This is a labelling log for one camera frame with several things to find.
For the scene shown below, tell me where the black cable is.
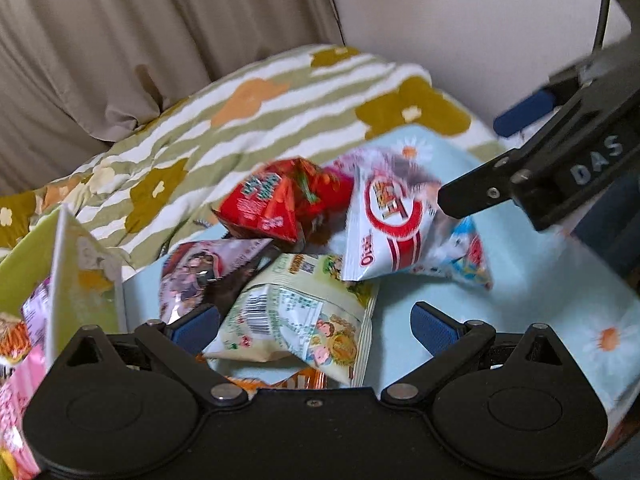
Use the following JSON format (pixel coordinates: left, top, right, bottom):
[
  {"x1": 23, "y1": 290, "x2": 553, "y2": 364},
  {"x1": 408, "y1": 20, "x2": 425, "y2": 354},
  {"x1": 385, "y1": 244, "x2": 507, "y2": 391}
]
[{"x1": 592, "y1": 0, "x2": 612, "y2": 55}]

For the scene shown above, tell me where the dark cartoon snack packet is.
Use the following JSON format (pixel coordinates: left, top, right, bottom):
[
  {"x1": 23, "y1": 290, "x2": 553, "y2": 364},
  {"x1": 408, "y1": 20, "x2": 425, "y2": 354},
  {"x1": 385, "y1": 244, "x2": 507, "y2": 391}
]
[{"x1": 159, "y1": 238, "x2": 274, "y2": 327}]

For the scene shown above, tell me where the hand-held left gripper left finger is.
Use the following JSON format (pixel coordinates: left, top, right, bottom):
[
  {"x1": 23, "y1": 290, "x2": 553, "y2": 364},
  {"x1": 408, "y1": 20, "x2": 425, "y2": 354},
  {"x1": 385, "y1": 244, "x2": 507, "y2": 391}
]
[{"x1": 50, "y1": 303, "x2": 249, "y2": 407}]

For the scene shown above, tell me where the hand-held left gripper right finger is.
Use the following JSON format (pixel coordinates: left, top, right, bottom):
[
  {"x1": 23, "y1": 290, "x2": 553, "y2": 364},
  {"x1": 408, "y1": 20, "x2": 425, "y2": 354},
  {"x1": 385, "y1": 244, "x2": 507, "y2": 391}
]
[{"x1": 381, "y1": 301, "x2": 585, "y2": 407}]

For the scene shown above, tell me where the beige curtain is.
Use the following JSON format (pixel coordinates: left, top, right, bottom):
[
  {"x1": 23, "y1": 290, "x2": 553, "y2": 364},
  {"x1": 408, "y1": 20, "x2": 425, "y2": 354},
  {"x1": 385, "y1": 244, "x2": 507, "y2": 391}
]
[{"x1": 0, "y1": 0, "x2": 347, "y2": 196}]

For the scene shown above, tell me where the floral striped blanket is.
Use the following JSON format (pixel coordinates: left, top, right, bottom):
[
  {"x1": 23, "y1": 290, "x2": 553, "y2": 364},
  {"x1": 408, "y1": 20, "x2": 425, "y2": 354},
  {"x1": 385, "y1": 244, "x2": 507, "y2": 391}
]
[{"x1": 0, "y1": 44, "x2": 507, "y2": 281}]

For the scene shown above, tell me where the white red-logo snack packet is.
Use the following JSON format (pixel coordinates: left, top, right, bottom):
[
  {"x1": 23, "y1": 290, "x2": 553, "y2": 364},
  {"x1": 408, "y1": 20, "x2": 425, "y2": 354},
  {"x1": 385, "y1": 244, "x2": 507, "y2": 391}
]
[{"x1": 342, "y1": 147, "x2": 452, "y2": 284}]

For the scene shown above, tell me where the pink snack packet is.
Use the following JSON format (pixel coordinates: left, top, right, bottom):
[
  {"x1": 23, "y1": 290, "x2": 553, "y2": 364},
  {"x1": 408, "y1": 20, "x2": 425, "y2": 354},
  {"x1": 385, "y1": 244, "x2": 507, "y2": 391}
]
[{"x1": 0, "y1": 345, "x2": 49, "y2": 480}]

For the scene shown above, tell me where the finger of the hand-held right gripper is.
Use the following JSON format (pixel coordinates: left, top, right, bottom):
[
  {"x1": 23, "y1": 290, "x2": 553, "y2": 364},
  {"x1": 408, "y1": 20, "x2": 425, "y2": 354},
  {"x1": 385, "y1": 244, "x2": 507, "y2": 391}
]
[
  {"x1": 437, "y1": 149, "x2": 531, "y2": 220},
  {"x1": 493, "y1": 86, "x2": 559, "y2": 138}
]

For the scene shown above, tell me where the yellow-green cardboard box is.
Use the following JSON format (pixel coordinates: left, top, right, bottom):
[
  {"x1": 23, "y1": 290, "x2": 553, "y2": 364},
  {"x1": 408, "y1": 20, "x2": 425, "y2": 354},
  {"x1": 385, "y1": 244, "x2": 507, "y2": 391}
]
[{"x1": 0, "y1": 207, "x2": 124, "y2": 367}]

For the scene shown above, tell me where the cream cartoon snack packet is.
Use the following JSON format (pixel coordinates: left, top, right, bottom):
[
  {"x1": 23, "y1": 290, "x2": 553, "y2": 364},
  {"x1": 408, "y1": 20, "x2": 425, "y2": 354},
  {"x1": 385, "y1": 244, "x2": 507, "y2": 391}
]
[{"x1": 202, "y1": 253, "x2": 380, "y2": 387}]

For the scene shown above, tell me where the red snack packet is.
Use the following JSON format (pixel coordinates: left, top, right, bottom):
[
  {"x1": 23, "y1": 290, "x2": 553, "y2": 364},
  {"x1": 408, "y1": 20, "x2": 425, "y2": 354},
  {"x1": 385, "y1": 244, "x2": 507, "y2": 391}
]
[{"x1": 212, "y1": 158, "x2": 352, "y2": 247}]

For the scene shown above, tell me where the white orange snack packet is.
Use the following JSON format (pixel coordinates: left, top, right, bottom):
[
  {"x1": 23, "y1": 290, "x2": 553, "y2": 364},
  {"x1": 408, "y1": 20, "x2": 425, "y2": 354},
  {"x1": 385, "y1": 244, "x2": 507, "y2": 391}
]
[{"x1": 219, "y1": 366, "x2": 329, "y2": 392}]

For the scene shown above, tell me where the blue white cartoon snack packet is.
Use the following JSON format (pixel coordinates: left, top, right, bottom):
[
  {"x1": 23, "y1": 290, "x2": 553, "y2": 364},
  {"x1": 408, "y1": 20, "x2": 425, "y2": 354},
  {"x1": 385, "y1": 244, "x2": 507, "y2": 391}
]
[{"x1": 414, "y1": 217, "x2": 494, "y2": 291}]

